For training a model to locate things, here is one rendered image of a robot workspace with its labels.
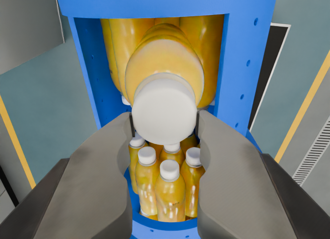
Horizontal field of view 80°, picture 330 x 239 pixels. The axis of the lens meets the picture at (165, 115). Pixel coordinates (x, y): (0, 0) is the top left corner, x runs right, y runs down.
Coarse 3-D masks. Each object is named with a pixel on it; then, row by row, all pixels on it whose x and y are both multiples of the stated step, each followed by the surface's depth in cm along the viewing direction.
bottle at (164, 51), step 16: (160, 32) 18; (176, 32) 19; (144, 48) 15; (160, 48) 14; (176, 48) 14; (192, 48) 17; (128, 64) 15; (144, 64) 13; (160, 64) 13; (176, 64) 13; (192, 64) 14; (128, 80) 14; (144, 80) 12; (176, 80) 12; (192, 80) 13; (128, 96) 15; (192, 96) 13
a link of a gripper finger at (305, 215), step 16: (272, 160) 8; (272, 176) 7; (288, 176) 7; (288, 192) 7; (304, 192) 7; (288, 208) 6; (304, 208) 6; (320, 208) 6; (304, 224) 6; (320, 224) 6
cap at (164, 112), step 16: (160, 80) 12; (144, 96) 11; (160, 96) 11; (176, 96) 11; (144, 112) 11; (160, 112) 11; (176, 112) 11; (192, 112) 11; (144, 128) 12; (160, 128) 12; (176, 128) 12; (192, 128) 12; (160, 144) 12
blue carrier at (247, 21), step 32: (64, 0) 21; (96, 0) 18; (128, 0) 17; (160, 0) 16; (192, 0) 17; (224, 0) 17; (256, 0) 19; (96, 32) 35; (224, 32) 19; (256, 32) 21; (96, 64) 36; (224, 64) 20; (256, 64) 24; (96, 96) 37; (224, 96) 23; (160, 224) 36; (192, 224) 36
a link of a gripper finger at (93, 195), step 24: (120, 120) 11; (96, 144) 9; (120, 144) 9; (72, 168) 8; (96, 168) 8; (120, 168) 9; (72, 192) 7; (96, 192) 7; (120, 192) 7; (48, 216) 6; (72, 216) 6; (96, 216) 6; (120, 216) 6
